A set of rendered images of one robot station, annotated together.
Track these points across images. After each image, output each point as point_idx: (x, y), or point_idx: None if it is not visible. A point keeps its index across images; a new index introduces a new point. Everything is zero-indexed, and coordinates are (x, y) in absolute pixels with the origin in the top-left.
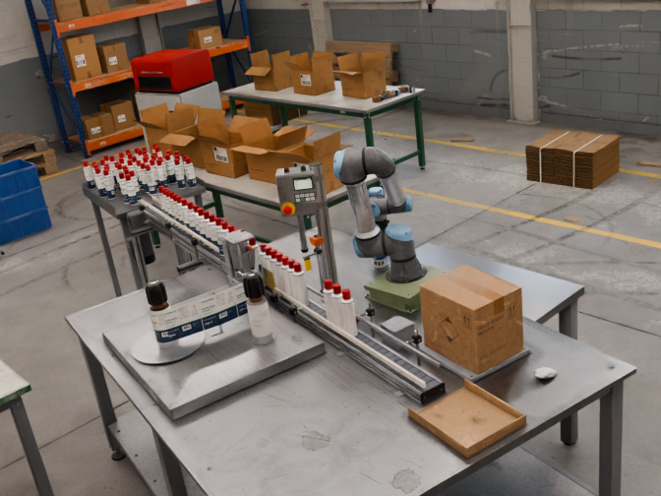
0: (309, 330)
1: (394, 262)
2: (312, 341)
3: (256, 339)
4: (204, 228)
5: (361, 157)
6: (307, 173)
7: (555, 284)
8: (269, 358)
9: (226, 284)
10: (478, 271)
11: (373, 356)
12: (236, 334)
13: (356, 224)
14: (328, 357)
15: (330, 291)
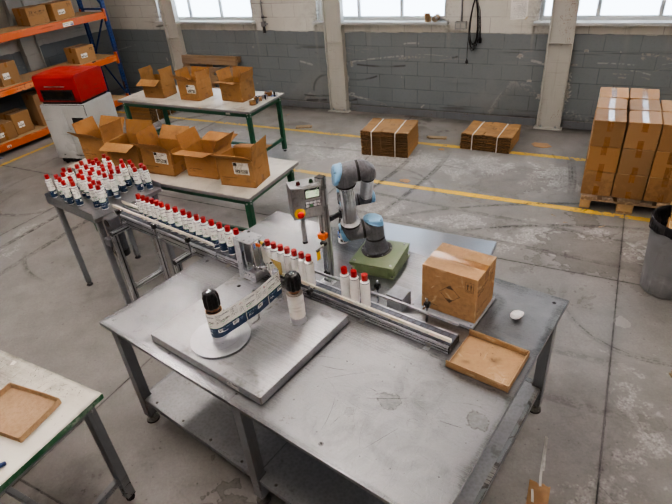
0: (324, 304)
1: (371, 242)
2: (339, 316)
3: (295, 321)
4: (193, 227)
5: (356, 169)
6: (315, 184)
7: (477, 243)
8: (314, 336)
9: (230, 273)
10: (456, 247)
11: (394, 321)
12: (272, 318)
13: (344, 218)
14: (353, 326)
15: (346, 275)
